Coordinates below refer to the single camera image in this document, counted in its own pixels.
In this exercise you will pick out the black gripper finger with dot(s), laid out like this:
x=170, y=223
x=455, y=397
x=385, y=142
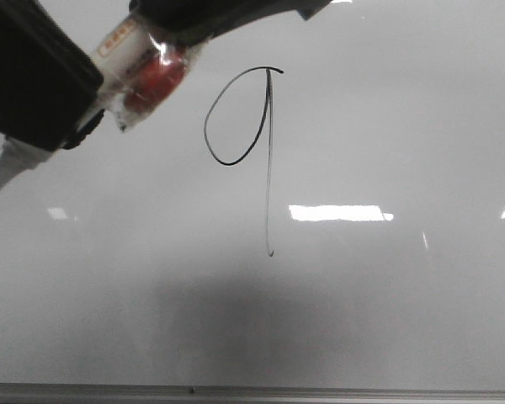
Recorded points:
x=47, y=83
x=191, y=22

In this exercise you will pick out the black and white whiteboard marker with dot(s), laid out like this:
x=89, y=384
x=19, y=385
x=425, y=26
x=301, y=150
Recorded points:
x=118, y=57

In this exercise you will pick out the white whiteboard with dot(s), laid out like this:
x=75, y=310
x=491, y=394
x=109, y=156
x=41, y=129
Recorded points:
x=320, y=203

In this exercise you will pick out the red round magnet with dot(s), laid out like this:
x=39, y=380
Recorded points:
x=155, y=81

